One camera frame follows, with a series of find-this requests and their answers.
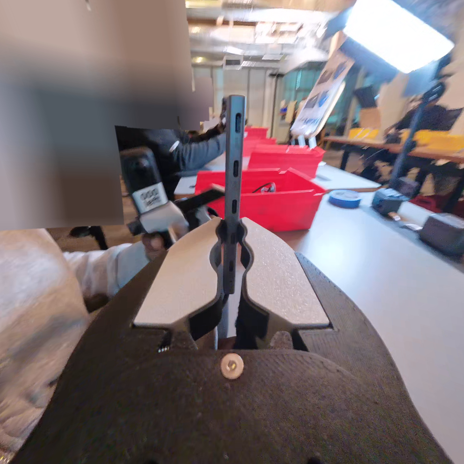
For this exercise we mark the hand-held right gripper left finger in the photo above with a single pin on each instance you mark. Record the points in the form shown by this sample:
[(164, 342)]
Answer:
[(181, 279)]

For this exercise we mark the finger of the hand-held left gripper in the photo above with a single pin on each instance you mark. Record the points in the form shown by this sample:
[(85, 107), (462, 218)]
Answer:
[(203, 199)]

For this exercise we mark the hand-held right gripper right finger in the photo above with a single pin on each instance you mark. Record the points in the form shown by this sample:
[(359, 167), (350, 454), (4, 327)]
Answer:
[(282, 282)]

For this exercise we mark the slim grey usb hub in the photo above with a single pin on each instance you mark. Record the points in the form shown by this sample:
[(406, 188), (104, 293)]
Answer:
[(234, 163)]

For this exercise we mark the red plastic bin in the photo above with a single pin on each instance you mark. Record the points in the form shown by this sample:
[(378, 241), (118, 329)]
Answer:
[(286, 159), (282, 210), (257, 136)]

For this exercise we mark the person's left forearm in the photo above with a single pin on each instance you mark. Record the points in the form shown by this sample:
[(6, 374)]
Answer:
[(105, 268)]

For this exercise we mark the person's left hand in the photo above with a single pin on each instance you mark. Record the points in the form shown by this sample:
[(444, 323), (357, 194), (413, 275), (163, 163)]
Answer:
[(154, 246)]

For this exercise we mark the blue tape roll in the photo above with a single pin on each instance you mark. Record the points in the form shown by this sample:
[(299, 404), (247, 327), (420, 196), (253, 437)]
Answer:
[(344, 198)]

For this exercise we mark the black box device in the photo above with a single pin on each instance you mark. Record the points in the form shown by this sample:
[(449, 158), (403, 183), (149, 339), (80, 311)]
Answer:
[(388, 201)]

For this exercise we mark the person's grey hoodie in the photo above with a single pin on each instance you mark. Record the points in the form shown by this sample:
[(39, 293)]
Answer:
[(32, 308)]

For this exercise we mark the instruction sign board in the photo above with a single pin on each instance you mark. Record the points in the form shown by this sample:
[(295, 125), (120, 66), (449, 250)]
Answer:
[(322, 98)]

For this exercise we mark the grey box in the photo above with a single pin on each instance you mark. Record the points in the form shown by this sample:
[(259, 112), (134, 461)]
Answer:
[(444, 232)]

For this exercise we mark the black light stand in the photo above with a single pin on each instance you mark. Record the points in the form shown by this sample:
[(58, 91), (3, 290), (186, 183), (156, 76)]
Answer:
[(409, 145)]

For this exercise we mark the long wooden table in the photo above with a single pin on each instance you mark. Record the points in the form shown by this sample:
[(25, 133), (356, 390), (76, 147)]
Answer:
[(427, 154)]

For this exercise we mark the row of yellow bins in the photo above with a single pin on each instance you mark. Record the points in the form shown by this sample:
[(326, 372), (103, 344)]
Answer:
[(435, 137)]

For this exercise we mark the bright light panel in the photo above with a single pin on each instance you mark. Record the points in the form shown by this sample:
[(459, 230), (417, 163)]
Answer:
[(398, 36)]

